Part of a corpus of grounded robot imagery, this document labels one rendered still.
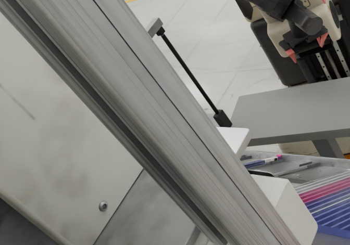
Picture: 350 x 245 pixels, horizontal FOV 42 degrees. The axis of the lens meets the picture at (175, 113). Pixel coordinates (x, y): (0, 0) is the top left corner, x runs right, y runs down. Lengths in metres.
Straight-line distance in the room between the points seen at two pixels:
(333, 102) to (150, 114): 1.37
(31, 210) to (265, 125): 1.33
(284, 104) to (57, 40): 1.49
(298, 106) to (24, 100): 1.35
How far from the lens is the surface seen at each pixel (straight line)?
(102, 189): 0.41
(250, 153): 1.38
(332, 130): 1.51
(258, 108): 1.73
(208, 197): 0.29
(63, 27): 0.22
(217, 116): 0.91
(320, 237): 0.69
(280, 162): 1.31
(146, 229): 0.39
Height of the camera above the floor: 1.64
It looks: 32 degrees down
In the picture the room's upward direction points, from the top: 38 degrees counter-clockwise
